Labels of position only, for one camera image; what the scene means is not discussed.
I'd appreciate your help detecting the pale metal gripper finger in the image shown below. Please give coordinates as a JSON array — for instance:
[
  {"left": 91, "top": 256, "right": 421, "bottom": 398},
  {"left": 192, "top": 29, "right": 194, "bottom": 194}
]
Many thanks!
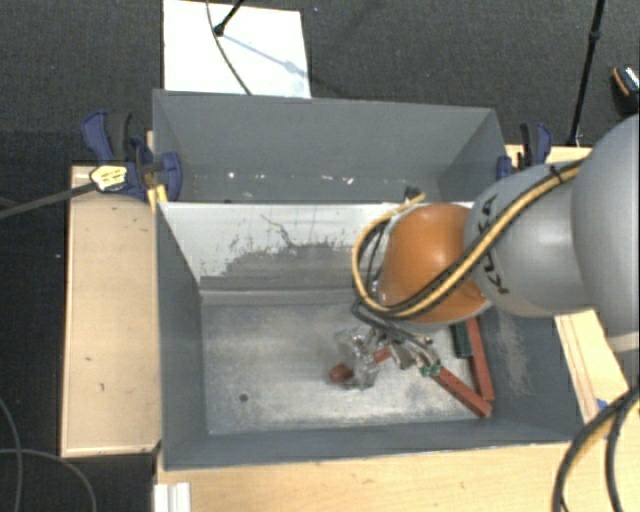
[
  {"left": 334, "top": 327, "right": 374, "bottom": 362},
  {"left": 345, "top": 357, "right": 380, "bottom": 392}
]

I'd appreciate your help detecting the red-brown block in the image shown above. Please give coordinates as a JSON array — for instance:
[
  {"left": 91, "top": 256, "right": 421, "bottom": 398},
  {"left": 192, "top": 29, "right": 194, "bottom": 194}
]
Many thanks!
[
  {"left": 428, "top": 368, "right": 494, "bottom": 419},
  {"left": 328, "top": 348, "right": 392, "bottom": 385},
  {"left": 464, "top": 318, "right": 497, "bottom": 402}
]

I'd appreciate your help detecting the dark green flat block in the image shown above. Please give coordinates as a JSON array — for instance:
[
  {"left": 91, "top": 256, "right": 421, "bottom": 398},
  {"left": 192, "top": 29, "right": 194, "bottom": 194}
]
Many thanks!
[{"left": 449, "top": 323, "right": 477, "bottom": 359}]

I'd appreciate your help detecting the grey metal bin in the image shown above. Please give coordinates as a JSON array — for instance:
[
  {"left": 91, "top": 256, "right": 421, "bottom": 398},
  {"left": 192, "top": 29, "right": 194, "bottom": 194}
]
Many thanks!
[{"left": 151, "top": 88, "right": 587, "bottom": 472}]

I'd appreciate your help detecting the pale wood flat board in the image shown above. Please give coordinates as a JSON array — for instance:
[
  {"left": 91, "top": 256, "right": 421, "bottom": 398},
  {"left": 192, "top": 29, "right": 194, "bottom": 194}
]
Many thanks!
[{"left": 59, "top": 164, "right": 164, "bottom": 459}]

